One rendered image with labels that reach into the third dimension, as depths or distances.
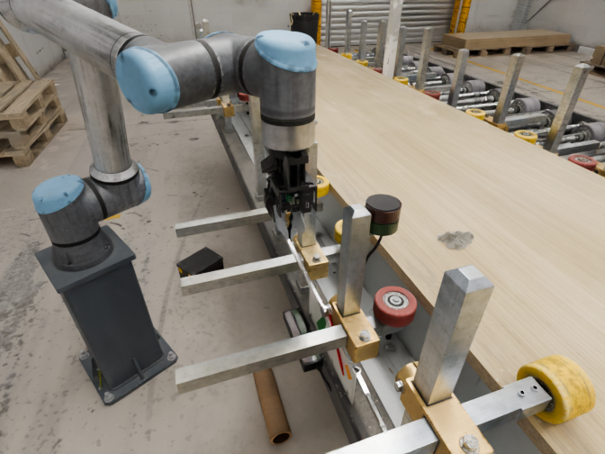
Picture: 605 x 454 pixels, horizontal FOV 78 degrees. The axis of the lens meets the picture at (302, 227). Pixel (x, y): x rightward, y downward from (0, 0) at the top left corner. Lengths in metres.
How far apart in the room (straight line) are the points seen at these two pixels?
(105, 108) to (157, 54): 0.66
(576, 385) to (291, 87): 0.56
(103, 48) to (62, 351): 1.60
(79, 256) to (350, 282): 0.98
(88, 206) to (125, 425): 0.85
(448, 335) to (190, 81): 0.48
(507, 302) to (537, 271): 0.13
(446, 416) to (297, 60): 0.51
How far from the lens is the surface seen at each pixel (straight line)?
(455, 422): 0.55
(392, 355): 1.03
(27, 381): 2.06
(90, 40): 0.74
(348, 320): 0.75
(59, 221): 1.37
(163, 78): 0.59
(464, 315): 0.43
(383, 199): 0.65
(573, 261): 1.01
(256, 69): 0.61
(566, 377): 0.64
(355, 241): 0.64
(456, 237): 0.94
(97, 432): 1.77
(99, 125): 1.28
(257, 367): 0.72
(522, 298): 0.86
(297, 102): 0.60
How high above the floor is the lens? 1.43
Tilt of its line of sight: 35 degrees down
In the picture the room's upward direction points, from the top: straight up
